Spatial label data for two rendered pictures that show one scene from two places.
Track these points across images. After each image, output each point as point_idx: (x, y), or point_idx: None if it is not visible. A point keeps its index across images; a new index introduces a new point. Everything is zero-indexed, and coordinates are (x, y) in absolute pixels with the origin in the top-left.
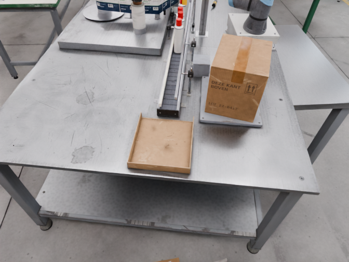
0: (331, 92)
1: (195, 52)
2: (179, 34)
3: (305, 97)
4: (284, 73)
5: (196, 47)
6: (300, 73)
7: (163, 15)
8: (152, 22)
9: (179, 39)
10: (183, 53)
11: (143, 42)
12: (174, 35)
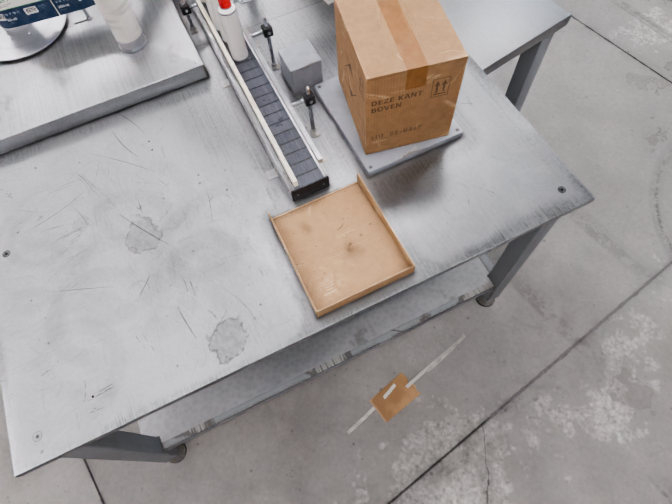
0: (521, 18)
1: (265, 40)
2: (235, 22)
3: (490, 46)
4: None
5: (257, 27)
6: (458, 1)
7: None
8: (140, 8)
9: (238, 32)
10: (253, 55)
11: (160, 65)
12: (211, 24)
